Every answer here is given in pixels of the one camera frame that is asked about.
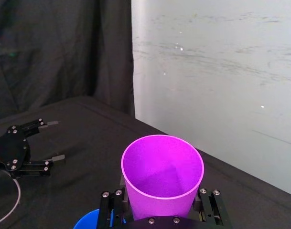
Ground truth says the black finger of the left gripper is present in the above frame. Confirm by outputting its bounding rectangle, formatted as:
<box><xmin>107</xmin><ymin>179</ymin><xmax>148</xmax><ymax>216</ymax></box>
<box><xmin>10</xmin><ymin>154</ymin><xmax>65</xmax><ymax>179</ymax></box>
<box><xmin>21</xmin><ymin>118</ymin><xmax>60</xmax><ymax>139</ymax></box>

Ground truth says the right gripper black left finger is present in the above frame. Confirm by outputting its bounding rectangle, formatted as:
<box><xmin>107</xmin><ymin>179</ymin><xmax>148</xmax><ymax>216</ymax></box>
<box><xmin>97</xmin><ymin>175</ymin><xmax>133</xmax><ymax>229</ymax></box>

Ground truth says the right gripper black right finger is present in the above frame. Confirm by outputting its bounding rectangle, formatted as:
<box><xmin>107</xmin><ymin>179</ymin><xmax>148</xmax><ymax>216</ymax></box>
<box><xmin>192</xmin><ymin>187</ymin><xmax>233</xmax><ymax>229</ymax></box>

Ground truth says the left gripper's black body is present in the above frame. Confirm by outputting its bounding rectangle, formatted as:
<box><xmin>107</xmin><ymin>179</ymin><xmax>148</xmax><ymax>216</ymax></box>
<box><xmin>0</xmin><ymin>125</ymin><xmax>32</xmax><ymax>171</ymax></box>

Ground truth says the purple plastic cup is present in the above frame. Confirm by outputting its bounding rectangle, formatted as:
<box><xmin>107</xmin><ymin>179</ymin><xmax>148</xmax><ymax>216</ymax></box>
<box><xmin>120</xmin><ymin>134</ymin><xmax>205</xmax><ymax>220</ymax></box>

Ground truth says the blue plastic cup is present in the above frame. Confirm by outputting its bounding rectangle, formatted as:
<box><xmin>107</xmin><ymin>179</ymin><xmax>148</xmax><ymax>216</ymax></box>
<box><xmin>72</xmin><ymin>208</ymin><xmax>115</xmax><ymax>229</ymax></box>

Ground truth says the black table cloth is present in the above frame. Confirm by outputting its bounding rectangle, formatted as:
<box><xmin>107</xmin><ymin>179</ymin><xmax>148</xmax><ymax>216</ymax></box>
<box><xmin>0</xmin><ymin>95</ymin><xmax>291</xmax><ymax>229</ymax></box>

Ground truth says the black backdrop curtain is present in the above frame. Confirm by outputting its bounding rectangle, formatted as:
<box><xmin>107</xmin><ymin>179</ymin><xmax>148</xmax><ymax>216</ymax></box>
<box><xmin>0</xmin><ymin>0</ymin><xmax>136</xmax><ymax>121</ymax></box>

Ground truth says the thin white cable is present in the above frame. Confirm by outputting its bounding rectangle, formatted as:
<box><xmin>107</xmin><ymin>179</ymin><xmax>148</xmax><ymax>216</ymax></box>
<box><xmin>0</xmin><ymin>177</ymin><xmax>22</xmax><ymax>226</ymax></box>

